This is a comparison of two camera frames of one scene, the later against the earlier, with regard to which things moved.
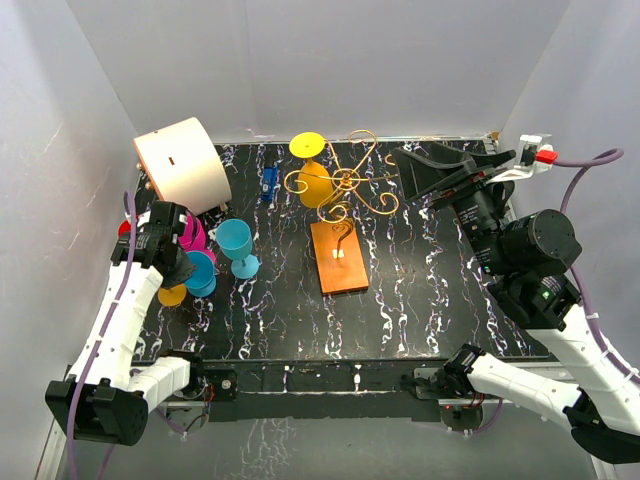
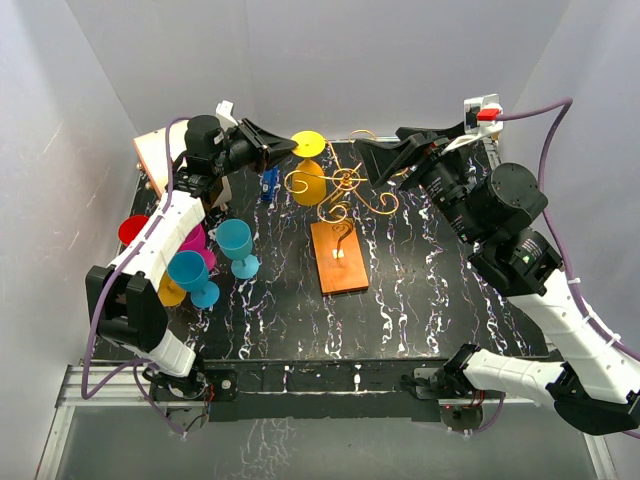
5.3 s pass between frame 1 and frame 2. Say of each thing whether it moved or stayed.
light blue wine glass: stayed
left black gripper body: moved
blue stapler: stayed
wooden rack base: stayed
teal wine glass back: moved
